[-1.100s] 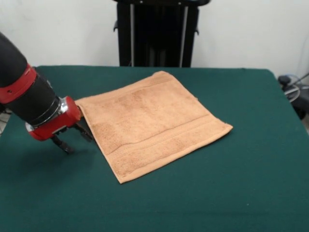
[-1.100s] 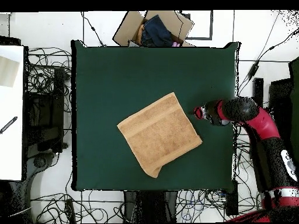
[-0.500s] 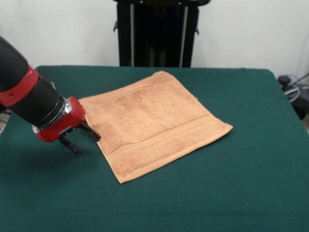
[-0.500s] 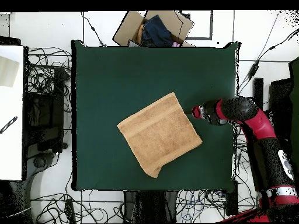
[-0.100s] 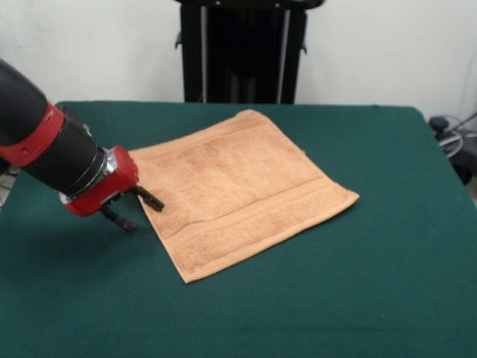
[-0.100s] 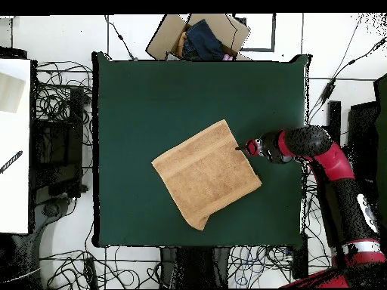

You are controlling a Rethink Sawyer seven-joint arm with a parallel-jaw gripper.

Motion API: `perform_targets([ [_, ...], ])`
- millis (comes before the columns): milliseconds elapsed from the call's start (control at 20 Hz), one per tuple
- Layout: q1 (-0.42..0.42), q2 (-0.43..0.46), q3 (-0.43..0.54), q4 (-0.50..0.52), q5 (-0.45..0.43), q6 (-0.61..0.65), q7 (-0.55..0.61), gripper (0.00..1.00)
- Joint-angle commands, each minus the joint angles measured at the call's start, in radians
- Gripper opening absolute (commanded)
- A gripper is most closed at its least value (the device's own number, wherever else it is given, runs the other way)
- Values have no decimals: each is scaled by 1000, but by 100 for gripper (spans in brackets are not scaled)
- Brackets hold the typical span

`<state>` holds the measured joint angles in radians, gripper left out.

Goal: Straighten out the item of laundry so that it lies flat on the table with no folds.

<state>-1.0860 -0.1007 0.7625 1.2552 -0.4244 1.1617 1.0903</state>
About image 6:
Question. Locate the black metal stand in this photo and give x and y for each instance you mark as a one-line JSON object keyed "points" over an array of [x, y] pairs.
{"points": [[75, 120]]}

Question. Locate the dark green table cloth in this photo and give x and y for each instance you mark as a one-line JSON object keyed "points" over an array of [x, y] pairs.
{"points": [[136, 105]]}

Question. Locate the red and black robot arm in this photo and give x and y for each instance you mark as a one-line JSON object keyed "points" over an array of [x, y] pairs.
{"points": [[332, 163]]}

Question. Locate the dark green fabric sheet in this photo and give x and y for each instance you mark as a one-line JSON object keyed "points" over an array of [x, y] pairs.
{"points": [[382, 136]]}

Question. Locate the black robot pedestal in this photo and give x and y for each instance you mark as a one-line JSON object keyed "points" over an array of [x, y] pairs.
{"points": [[193, 265]]}

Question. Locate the dark blue jeans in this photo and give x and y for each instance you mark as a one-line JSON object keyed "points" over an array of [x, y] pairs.
{"points": [[202, 42]]}

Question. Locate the pink cloth item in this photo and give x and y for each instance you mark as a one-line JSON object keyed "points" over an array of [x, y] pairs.
{"points": [[228, 57]]}

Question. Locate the orange cloth item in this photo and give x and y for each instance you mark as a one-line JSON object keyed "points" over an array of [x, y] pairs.
{"points": [[181, 43]]}

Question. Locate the brown cardboard box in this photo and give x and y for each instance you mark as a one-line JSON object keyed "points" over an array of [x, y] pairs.
{"points": [[163, 39]]}

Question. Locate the beige cardboard piece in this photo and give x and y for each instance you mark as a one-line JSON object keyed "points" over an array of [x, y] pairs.
{"points": [[10, 93]]}

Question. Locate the white desk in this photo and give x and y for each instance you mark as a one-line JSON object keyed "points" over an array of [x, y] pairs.
{"points": [[15, 196]]}

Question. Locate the black metal frame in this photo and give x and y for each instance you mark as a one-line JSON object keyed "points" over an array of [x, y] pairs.
{"points": [[362, 120]]}

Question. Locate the tan terry towel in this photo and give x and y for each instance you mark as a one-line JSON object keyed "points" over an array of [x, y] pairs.
{"points": [[205, 175]]}

